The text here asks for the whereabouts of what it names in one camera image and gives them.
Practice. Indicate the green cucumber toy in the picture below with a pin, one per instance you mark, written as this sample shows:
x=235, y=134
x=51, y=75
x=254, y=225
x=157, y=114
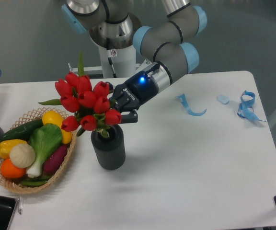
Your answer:
x=23, y=131

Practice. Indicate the blue ribbon bundle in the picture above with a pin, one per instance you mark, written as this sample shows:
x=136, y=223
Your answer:
x=245, y=109

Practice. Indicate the woven wicker basket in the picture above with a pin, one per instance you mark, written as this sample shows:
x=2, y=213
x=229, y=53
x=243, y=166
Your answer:
x=19, y=188

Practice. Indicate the dark grey ribbed vase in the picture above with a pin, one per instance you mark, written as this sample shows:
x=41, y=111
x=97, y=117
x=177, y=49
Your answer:
x=110, y=152

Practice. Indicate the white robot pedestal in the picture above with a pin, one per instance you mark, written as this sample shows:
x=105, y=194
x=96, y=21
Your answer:
x=107, y=48

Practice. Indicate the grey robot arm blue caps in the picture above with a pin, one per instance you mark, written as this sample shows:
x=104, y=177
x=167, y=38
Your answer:
x=149, y=59

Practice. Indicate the white metal mounting frame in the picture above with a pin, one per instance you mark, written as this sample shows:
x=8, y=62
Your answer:
x=85, y=70

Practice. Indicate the clear pen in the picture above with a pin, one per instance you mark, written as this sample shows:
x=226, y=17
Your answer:
x=20, y=205

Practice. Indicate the purple sweet potato toy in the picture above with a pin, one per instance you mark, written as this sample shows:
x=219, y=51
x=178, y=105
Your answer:
x=53, y=163

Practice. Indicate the red tulip bouquet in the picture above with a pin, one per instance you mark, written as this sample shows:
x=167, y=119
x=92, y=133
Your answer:
x=91, y=108

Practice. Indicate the yellow squash toy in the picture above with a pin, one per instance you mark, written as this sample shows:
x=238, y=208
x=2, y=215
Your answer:
x=52, y=117

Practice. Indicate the curled blue ribbon strip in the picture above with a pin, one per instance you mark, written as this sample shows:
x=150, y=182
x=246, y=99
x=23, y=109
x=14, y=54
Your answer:
x=183, y=100

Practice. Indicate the light blue cap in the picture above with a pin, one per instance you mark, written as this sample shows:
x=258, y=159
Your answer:
x=223, y=99

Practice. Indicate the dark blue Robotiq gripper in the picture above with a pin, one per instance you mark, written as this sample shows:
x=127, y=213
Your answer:
x=131, y=94

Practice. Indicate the orange fruit toy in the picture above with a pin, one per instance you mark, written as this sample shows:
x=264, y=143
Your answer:
x=10, y=171

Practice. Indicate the cream steamed bun toy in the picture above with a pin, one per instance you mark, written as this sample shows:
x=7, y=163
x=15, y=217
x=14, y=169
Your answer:
x=22, y=155

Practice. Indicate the black smartphone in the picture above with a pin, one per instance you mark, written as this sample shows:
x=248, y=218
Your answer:
x=7, y=207

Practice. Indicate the yellow bell pepper toy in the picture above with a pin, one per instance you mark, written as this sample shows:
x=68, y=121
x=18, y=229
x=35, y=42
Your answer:
x=7, y=145

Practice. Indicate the green pea pod toy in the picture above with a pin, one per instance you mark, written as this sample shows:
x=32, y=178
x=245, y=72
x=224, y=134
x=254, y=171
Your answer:
x=34, y=182

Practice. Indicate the green bok choy toy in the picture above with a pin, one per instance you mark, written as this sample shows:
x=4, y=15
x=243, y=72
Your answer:
x=44, y=140

